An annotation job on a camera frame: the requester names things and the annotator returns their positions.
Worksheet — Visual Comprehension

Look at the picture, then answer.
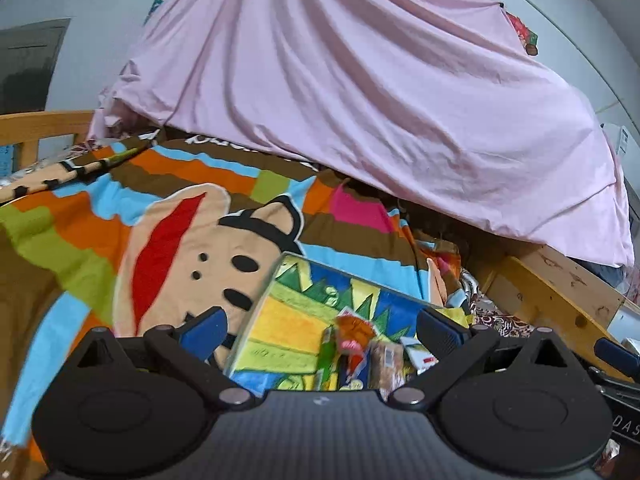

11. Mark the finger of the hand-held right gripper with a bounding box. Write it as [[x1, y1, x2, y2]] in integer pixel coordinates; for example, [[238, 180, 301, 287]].
[[595, 337, 640, 377]]

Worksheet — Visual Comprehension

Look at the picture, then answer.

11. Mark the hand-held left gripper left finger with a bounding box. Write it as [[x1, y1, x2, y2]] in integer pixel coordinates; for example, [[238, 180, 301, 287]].
[[75, 306, 258, 408]]

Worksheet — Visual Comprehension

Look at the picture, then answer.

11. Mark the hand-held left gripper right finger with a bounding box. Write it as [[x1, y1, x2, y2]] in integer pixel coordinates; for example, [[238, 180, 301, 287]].
[[387, 307, 576, 408]]

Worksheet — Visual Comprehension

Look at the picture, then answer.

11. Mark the grain bar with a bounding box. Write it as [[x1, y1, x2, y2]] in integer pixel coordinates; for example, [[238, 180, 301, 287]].
[[370, 341, 405, 401]]

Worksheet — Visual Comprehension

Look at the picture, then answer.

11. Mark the colourful printed tin tray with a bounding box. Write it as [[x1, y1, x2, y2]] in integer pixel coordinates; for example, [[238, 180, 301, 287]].
[[222, 251, 471, 395]]

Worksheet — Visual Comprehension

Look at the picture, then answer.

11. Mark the white red-print snack packet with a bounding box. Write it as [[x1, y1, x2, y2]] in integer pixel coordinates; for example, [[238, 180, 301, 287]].
[[400, 336, 440, 377]]

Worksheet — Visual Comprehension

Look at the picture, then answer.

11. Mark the brown white floral cloth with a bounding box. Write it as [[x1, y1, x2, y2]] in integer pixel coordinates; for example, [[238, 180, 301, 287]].
[[460, 269, 538, 332]]

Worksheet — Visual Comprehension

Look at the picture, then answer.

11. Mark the orange jelly candy bag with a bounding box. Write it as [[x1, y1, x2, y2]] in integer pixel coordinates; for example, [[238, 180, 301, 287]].
[[334, 310, 377, 378]]

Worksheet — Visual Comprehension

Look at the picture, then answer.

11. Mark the green stick snack packet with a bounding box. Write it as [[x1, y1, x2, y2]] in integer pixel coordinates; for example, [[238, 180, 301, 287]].
[[314, 326, 342, 391]]

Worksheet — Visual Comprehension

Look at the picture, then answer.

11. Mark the cartoon printed blanket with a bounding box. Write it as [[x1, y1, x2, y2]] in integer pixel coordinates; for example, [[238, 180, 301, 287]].
[[0, 132, 471, 480]]

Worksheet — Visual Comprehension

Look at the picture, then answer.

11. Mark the white paper tag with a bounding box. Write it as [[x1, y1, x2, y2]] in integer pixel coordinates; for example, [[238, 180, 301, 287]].
[[599, 121, 632, 162]]

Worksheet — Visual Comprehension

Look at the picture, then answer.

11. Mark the pink bed sheet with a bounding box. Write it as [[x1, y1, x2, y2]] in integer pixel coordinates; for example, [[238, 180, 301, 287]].
[[87, 0, 636, 268]]

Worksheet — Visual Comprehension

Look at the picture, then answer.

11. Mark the colourful floral fabric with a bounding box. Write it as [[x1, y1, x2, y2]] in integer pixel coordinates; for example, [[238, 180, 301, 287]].
[[504, 10, 540, 57]]

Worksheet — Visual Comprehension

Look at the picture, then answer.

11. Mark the grey door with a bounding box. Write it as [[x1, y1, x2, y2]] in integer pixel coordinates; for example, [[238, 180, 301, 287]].
[[0, 18, 72, 116]]

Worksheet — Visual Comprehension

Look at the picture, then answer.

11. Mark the wooden bed frame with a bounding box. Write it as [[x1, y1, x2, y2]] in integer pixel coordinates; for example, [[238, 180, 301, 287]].
[[470, 244, 640, 382]]

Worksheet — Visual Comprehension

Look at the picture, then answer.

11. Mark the wooden bed rail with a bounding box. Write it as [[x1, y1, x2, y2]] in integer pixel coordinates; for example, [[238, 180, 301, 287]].
[[0, 109, 97, 171]]

